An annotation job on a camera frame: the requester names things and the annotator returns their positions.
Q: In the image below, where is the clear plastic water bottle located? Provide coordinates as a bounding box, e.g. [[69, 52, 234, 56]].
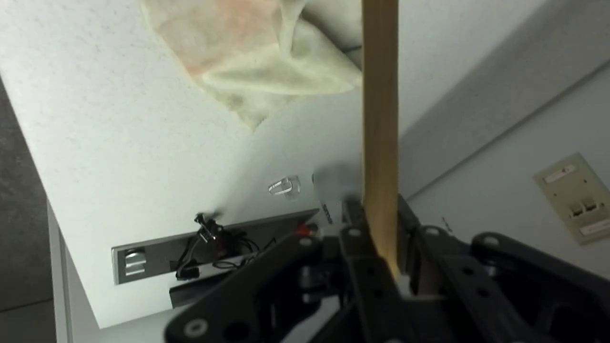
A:
[[311, 162, 356, 225]]

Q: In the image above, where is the cream crumpled cloth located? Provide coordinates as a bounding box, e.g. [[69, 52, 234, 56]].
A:
[[141, 0, 364, 128]]

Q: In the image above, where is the black induction cooktop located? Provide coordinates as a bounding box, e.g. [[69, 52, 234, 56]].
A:
[[112, 208, 316, 284]]

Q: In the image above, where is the crumpled clear plastic wrapper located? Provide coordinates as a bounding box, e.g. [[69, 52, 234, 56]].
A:
[[267, 176, 301, 199]]

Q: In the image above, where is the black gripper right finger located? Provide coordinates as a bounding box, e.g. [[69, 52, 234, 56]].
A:
[[398, 199, 610, 343]]

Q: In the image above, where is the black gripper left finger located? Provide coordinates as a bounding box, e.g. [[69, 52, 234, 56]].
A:
[[164, 195, 408, 343]]

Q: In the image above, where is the beige wall switch plate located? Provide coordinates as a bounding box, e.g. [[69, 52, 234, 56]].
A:
[[534, 153, 610, 244]]

